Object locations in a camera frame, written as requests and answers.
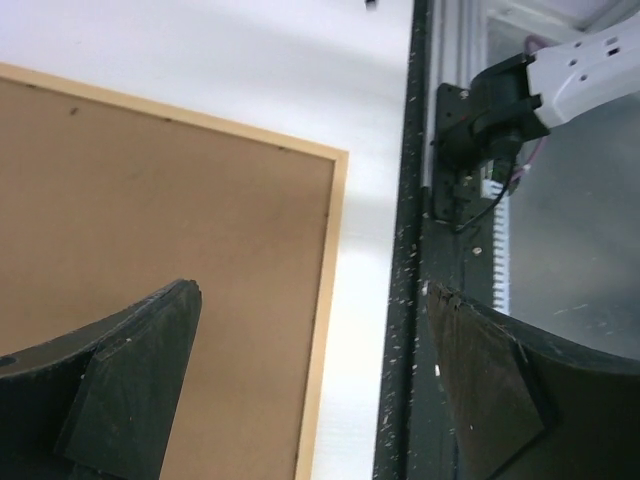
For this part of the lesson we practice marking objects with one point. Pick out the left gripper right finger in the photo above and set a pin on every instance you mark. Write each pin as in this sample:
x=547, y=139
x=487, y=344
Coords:
x=528, y=404

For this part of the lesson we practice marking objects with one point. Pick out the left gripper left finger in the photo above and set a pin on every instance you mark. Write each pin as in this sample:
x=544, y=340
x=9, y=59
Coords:
x=99, y=402

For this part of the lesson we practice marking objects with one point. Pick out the wooden picture frame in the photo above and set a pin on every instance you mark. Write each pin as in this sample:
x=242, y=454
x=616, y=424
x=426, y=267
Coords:
x=107, y=198

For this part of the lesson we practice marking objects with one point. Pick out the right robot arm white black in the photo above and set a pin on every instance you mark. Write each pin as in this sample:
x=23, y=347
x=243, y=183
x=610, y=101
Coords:
x=525, y=96

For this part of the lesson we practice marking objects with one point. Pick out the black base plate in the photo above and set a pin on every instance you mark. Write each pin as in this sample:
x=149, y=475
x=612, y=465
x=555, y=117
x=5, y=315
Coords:
x=415, y=438

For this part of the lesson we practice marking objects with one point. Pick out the slotted grey cable duct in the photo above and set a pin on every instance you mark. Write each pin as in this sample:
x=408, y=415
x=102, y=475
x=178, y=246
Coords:
x=497, y=223

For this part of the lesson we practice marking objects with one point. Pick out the aluminium front rail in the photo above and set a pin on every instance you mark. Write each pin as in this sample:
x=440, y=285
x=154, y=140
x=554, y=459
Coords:
x=456, y=52

